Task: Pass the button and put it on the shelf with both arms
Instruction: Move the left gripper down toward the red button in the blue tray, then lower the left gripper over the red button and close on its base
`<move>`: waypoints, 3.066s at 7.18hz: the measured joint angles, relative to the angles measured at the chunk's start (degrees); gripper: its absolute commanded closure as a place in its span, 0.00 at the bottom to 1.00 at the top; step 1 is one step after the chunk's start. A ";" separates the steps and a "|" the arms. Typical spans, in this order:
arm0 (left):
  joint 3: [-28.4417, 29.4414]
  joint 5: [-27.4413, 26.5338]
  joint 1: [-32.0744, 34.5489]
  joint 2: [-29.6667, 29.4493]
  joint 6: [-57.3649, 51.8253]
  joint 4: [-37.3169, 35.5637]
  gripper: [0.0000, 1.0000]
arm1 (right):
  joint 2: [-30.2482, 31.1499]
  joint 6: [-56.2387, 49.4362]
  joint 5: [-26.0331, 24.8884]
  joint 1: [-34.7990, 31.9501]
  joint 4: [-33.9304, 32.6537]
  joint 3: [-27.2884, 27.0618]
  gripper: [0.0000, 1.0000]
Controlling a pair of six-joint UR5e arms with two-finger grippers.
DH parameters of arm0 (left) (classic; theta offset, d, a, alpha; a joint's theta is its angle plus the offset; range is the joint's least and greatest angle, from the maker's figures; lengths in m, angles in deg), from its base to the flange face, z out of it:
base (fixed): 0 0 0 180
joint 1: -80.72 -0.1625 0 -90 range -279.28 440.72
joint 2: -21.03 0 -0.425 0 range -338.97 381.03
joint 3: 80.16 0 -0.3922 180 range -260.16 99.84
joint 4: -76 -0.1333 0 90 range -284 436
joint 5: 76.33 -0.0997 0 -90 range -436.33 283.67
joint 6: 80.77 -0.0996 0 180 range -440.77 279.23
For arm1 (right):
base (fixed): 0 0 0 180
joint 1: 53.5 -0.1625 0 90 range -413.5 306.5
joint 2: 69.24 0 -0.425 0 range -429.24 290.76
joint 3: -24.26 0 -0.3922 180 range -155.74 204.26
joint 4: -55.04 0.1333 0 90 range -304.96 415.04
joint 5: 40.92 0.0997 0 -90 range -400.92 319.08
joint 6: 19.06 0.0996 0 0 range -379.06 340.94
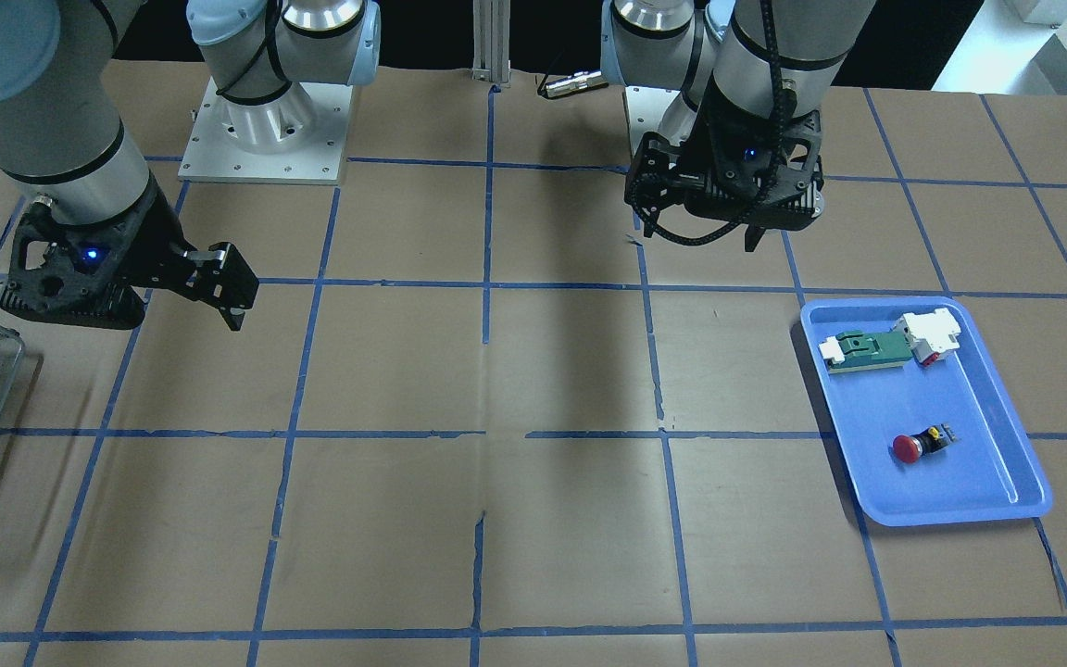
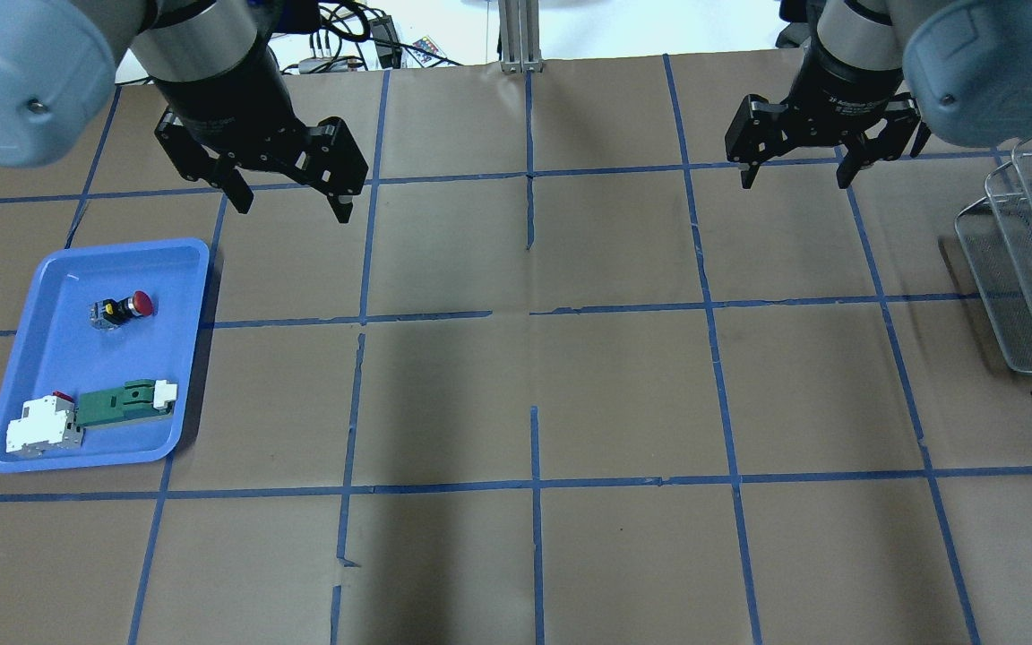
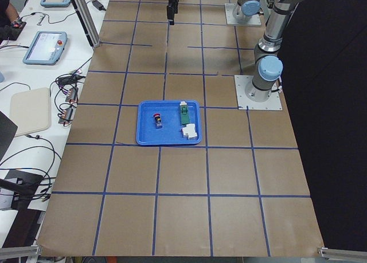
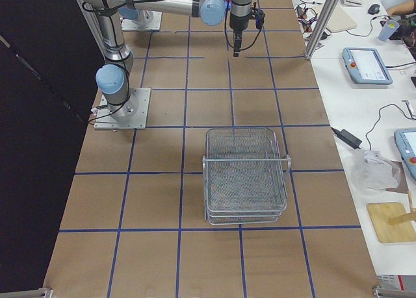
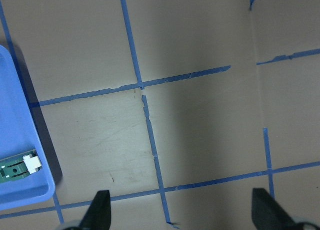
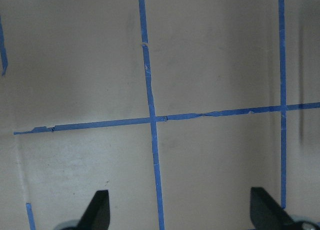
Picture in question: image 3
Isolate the red emergency stop button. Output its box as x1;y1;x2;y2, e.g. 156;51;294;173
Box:
153;113;162;128

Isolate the person hand with controller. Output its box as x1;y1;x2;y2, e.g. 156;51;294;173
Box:
1;0;19;27

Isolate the black power adapter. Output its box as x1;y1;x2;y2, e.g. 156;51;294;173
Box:
92;0;106;11

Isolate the green terminal block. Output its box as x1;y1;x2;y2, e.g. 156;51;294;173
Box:
179;101;190;125

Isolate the near teach pendant tablet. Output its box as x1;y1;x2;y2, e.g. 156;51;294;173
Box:
22;31;68;65

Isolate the white circuit breaker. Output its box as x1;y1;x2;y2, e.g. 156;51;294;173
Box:
181;123;197;140

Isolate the blue plastic tray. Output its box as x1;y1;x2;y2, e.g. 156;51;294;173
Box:
136;100;202;146

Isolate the upper usb hub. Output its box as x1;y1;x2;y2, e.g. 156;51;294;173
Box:
65;87;78;103

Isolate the usb hub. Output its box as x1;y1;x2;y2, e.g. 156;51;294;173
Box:
58;107;73;126
65;87;78;103

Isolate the lower usb hub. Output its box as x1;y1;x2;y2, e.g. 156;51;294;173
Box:
58;107;73;126

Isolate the beige pad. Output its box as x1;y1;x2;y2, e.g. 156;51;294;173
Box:
10;88;51;137

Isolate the black laptop corner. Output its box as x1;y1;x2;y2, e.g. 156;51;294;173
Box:
0;112;18;159

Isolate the left aluminium corner profile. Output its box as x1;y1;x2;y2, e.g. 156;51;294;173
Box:
1;245;41;260

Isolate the aluminium corner profile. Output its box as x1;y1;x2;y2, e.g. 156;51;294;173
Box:
1;245;41;260
317;247;367;262

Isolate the right aluminium corner profile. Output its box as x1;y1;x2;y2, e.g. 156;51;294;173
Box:
317;247;367;262

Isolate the aluminium frame post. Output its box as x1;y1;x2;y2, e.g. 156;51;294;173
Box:
71;0;100;48

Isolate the black camera stand base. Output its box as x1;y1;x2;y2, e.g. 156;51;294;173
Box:
1;169;43;210

